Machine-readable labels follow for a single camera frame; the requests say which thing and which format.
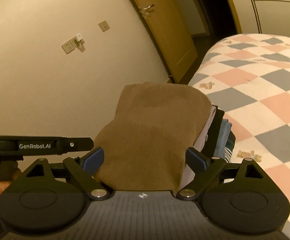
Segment beige wall socket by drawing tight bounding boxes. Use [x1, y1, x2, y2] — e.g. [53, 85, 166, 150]
[61, 40, 75, 54]

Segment wooden door with handle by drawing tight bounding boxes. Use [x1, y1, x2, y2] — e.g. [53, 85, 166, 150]
[134, 0, 198, 83]

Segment brown knit garment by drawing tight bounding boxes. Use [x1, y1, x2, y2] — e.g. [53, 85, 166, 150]
[95, 82, 212, 192]

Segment checkered pink blue white quilt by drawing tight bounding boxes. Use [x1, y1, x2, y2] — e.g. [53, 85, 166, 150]
[189, 34, 290, 238]

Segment beige wall switch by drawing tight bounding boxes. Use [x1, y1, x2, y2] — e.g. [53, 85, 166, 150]
[98, 20, 110, 32]

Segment stack of folded clothes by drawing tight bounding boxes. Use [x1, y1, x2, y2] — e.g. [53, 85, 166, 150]
[182, 103, 237, 190]

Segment white plug adapter in socket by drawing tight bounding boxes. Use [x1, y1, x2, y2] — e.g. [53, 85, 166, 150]
[71, 33, 85, 52]

